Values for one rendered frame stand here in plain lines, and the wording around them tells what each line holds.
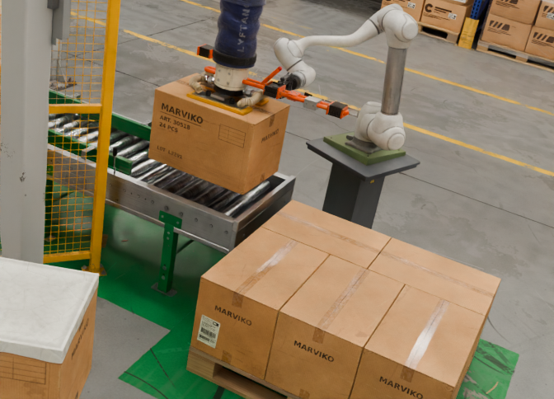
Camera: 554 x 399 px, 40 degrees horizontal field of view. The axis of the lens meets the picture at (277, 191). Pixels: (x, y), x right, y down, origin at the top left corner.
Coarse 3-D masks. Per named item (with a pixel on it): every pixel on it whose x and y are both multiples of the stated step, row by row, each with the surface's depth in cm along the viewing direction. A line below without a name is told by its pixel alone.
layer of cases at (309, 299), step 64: (256, 256) 367; (320, 256) 377; (384, 256) 388; (256, 320) 338; (320, 320) 330; (384, 320) 338; (448, 320) 347; (320, 384) 335; (384, 384) 320; (448, 384) 306
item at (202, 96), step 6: (192, 96) 391; (198, 96) 390; (204, 96) 390; (210, 96) 392; (204, 102) 389; (210, 102) 388; (216, 102) 387; (222, 102) 387; (228, 102) 389; (234, 102) 388; (222, 108) 386; (228, 108) 384; (234, 108) 384; (240, 108) 384; (246, 108) 387; (252, 108) 389; (240, 114) 382
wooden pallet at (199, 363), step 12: (192, 348) 361; (192, 360) 364; (204, 360) 361; (216, 360) 357; (192, 372) 367; (204, 372) 363; (216, 372) 365; (228, 372) 369; (240, 372) 353; (228, 384) 361; (240, 384) 362; (252, 384) 364; (264, 384) 349; (252, 396) 357; (264, 396) 358; (276, 396) 359; (288, 396) 345; (456, 396) 365
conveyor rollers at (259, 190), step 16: (64, 128) 459; (96, 128) 472; (112, 128) 472; (96, 144) 447; (112, 144) 449; (128, 144) 459; (144, 144) 459; (144, 176) 420; (176, 176) 431; (192, 176) 430; (192, 192) 415; (208, 192) 416; (256, 192) 427; (240, 208) 411
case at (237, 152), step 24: (168, 96) 393; (168, 120) 398; (192, 120) 391; (216, 120) 385; (240, 120) 378; (264, 120) 383; (168, 144) 404; (192, 144) 396; (216, 144) 390; (240, 144) 383; (264, 144) 394; (192, 168) 402; (216, 168) 395; (240, 168) 388; (264, 168) 406; (240, 192) 393
